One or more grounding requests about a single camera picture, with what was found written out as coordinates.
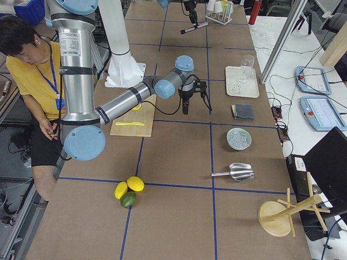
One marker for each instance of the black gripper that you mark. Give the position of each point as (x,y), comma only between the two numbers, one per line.
(186,95)
(192,6)

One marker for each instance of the steel muddler black tip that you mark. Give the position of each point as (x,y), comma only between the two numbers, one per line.
(194,27)

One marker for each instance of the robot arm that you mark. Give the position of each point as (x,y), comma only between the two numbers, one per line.
(81,133)
(165,3)

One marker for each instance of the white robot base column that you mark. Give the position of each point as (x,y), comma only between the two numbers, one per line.
(123,70)

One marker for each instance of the pink cup in rack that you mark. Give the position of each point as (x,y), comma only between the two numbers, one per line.
(211,5)

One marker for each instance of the white cup in rack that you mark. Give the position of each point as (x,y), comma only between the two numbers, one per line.
(218,7)

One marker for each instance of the yellow cup in rack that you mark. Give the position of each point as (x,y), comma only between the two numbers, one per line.
(224,3)

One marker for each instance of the green cup in rack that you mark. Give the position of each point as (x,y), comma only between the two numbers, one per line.
(228,8)

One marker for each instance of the lemon slice on board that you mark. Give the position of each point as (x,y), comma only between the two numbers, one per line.
(136,108)

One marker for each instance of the yellow lemon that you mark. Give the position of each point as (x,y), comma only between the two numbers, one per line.
(135,183)
(120,190)

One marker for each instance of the wooden cup tree stand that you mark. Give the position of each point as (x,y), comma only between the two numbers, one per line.
(275,217)

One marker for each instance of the bamboo cutting board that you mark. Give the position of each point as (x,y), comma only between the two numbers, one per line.
(145,115)

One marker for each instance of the yellow plastic knife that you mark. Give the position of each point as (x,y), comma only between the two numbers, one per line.
(134,123)

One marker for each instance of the grey folded cloth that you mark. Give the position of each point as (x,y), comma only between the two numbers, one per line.
(242,112)

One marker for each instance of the green bowl of ice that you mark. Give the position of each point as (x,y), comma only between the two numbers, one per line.
(238,139)

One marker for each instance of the cream bear serving tray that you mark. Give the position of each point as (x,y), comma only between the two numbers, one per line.
(239,84)

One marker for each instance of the red bottle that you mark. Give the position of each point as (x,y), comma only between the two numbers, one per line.
(255,11)

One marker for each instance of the clear wine glass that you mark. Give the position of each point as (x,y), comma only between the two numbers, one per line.
(246,65)

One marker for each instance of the crumpled clear plastic bag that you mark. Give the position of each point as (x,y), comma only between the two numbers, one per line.
(259,35)

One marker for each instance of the metal ice scoop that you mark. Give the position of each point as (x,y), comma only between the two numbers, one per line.
(237,171)

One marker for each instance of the green lime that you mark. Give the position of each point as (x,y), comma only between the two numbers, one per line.
(128,199)

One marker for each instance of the upper blue teach pendant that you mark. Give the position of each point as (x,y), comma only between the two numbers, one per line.
(312,80)

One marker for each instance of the blue teach pendant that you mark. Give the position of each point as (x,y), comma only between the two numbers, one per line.
(321,114)
(312,80)

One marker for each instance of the lower blue teach pendant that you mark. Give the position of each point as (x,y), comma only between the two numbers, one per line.
(321,114)

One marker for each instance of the black computer monitor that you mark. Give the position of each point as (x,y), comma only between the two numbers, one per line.
(326,162)

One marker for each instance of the person in yellow shirt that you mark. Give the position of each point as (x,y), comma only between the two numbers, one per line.
(34,63)

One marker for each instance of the white wire cup rack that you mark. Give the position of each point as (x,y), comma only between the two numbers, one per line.
(219,18)

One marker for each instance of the aluminium frame post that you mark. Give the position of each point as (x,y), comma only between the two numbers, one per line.
(284,34)

